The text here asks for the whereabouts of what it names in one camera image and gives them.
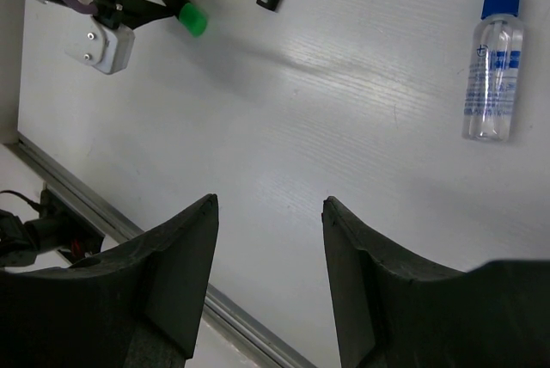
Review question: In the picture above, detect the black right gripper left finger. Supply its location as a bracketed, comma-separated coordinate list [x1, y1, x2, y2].
[1, 194, 219, 367]

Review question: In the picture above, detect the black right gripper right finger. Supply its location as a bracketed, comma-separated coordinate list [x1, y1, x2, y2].
[321, 197, 549, 367]

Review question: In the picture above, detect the green black highlighter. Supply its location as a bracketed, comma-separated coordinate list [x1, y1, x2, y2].
[173, 0, 208, 37]

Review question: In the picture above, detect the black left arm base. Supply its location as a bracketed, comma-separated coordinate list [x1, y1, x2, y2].
[1, 188, 105, 269]

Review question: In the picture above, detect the blue cap spray bottle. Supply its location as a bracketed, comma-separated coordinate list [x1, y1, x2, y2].
[462, 0, 524, 142]

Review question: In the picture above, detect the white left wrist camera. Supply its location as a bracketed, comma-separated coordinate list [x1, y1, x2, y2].
[64, 15, 135, 75]

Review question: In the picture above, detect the aluminium table edge rail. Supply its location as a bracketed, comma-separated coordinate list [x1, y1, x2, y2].
[1, 138, 309, 367]

